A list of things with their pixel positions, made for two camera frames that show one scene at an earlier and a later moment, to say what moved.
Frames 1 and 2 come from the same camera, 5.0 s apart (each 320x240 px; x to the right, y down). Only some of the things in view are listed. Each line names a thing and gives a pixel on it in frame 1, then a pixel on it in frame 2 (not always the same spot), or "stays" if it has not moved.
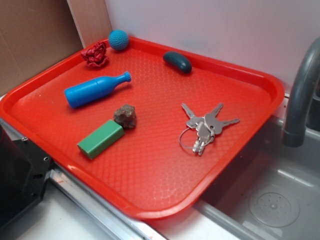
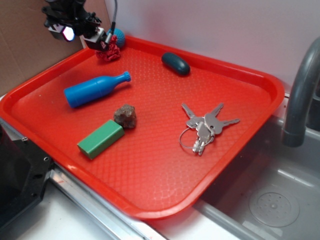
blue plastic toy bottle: x=91 y=89 stays
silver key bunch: x=201 y=130 stays
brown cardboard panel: x=36 y=34 stays
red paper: x=96 y=56 to x=112 y=53
